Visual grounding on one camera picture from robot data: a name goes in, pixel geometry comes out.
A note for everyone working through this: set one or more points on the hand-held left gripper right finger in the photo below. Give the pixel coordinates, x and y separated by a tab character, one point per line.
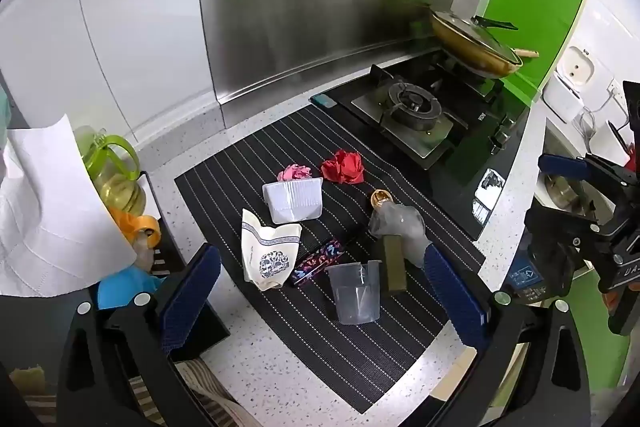
456	302

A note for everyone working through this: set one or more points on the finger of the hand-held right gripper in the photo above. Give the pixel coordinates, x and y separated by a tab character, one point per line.
550	237
562	165

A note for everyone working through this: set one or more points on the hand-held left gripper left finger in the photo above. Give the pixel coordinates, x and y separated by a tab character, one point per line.
190	302

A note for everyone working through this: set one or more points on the olive green narrow box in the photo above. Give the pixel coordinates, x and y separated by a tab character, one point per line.
395	267

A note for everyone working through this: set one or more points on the white patterned paper bag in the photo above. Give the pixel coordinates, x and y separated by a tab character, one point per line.
265	252

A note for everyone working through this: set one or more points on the clear plastic bag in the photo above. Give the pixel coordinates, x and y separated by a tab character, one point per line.
400	224

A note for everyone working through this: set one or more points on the clear plastic cup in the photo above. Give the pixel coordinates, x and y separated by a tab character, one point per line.
352	302

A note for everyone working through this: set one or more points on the brown walnut shell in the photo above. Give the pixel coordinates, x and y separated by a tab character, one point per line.
380	199

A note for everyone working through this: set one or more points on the dark patterned wrapper box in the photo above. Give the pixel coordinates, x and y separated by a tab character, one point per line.
317	263

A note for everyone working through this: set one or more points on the white plastic tray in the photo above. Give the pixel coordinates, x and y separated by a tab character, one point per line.
295	202

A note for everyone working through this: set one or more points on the white plastic container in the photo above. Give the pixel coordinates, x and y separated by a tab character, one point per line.
607	139

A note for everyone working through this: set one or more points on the black stove knob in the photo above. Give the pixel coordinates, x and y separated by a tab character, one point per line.
509	123
501	141

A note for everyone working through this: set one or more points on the blue cloth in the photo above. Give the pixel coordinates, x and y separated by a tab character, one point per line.
125	287

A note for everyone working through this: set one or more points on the white kitchen appliance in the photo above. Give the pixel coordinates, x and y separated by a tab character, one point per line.
575	72

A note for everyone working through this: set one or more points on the striped brown cloth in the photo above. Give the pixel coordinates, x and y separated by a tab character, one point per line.
210	402

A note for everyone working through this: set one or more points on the black glass gas stove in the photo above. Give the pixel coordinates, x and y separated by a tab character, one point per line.
450	187

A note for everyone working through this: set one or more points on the golden frying pan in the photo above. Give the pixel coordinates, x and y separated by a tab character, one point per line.
492	69

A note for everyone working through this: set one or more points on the round metal stove burner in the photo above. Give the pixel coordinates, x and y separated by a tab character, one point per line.
415	104

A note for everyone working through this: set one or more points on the white paper towel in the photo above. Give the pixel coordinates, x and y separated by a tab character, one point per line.
50	217

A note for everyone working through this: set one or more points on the glass pan lid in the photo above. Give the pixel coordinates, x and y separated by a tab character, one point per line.
465	32

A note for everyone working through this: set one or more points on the pink crumpled paper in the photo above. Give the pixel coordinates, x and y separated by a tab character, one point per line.
295	172

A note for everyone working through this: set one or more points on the red crumpled paper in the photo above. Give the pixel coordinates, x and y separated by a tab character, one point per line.
345	167

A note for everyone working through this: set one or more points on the yellow sponge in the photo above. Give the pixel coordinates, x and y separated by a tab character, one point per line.
27	377

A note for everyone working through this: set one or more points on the black striped mat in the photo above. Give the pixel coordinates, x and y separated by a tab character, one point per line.
280	142

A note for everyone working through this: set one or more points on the small teal packet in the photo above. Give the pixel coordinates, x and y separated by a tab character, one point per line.
322	101

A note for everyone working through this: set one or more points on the white wall socket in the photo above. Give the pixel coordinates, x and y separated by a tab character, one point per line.
615	87

